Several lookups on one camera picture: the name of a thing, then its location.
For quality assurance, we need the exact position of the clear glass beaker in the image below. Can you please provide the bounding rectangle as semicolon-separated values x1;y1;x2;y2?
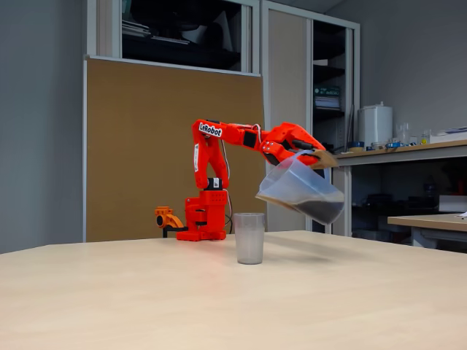
395;122;412;145

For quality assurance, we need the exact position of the low wooden top table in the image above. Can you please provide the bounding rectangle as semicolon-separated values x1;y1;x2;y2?
387;212;467;252

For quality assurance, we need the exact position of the white cylindrical container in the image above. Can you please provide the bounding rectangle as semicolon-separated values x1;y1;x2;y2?
356;101;394;147

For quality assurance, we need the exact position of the white folded sheet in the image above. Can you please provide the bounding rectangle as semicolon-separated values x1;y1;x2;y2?
181;10;234;53

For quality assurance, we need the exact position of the stack of white documents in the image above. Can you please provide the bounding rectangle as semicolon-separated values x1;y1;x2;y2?
314;96;343;111

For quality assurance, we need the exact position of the grey shelf cabinet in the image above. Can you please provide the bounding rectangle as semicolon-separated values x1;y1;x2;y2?
86;0;361;235

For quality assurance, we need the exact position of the black cable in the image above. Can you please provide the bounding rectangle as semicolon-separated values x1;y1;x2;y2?
225;189;235;235

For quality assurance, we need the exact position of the stack of papers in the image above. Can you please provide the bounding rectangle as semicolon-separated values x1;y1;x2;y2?
122;20;153;38

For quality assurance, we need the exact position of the orange table clamp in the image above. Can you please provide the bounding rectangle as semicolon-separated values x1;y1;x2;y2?
154;206;186;238

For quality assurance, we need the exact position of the clear jug with cardboard handle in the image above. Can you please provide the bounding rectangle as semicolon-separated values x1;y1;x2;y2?
254;148;346;226

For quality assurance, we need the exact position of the wooden top workbench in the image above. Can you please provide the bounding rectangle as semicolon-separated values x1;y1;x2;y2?
322;139;467;236

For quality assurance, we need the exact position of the white storage box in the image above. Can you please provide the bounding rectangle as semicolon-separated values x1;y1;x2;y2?
439;195;467;214

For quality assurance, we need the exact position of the flat white box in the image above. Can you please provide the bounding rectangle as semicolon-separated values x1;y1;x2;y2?
429;126;467;144

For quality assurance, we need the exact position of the brown pin board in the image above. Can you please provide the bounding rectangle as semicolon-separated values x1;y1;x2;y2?
82;54;270;244

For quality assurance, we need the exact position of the clear plastic cup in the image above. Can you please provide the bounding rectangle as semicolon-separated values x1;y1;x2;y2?
233;212;266;265

